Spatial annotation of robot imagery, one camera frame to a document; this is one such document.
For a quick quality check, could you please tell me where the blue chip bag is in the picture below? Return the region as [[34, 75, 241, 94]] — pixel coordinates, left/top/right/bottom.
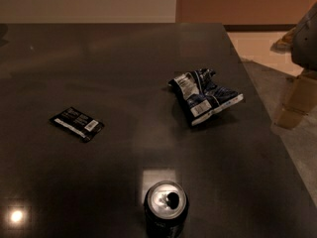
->
[[168, 68, 244, 127]]

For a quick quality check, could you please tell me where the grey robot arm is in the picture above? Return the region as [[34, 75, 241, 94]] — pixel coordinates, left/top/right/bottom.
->
[[291, 2, 317, 70]]

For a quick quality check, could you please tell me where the black pepsi can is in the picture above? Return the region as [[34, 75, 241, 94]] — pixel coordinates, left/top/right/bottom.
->
[[144, 180, 189, 238]]

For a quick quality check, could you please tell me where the small black snack packet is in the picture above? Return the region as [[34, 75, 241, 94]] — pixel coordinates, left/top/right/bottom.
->
[[50, 107, 104, 142]]

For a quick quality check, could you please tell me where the tan cardboard box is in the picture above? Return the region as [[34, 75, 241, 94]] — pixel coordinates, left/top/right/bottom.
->
[[274, 69, 317, 129]]

